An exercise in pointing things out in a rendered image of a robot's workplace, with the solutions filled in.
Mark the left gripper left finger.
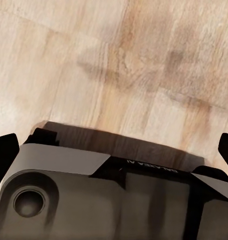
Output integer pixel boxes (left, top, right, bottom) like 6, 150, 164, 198
0, 133, 20, 183

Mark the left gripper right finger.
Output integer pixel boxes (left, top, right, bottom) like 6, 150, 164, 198
218, 133, 228, 164

